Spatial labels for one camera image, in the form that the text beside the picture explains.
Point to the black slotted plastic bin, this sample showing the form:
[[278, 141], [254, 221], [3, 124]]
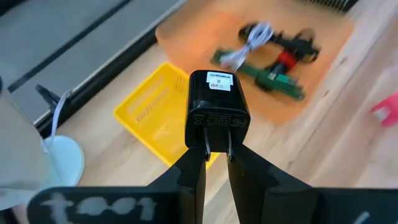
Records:
[[329, 3]]

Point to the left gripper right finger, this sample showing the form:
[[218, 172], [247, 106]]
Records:
[[248, 180]]

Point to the orange translucent plastic bin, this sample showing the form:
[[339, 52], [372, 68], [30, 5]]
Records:
[[192, 34]]

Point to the green circuit board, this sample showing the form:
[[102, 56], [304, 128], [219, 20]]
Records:
[[280, 84]]

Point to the small pink box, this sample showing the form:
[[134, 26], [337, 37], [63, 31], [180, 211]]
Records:
[[387, 110]]

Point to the black aluminium table frame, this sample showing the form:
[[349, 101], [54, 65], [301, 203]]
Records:
[[102, 80]]

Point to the yellow plastic bin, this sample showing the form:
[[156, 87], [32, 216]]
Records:
[[149, 112]]

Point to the black power adapter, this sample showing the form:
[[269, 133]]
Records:
[[217, 109]]

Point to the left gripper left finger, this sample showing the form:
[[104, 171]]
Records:
[[192, 174]]

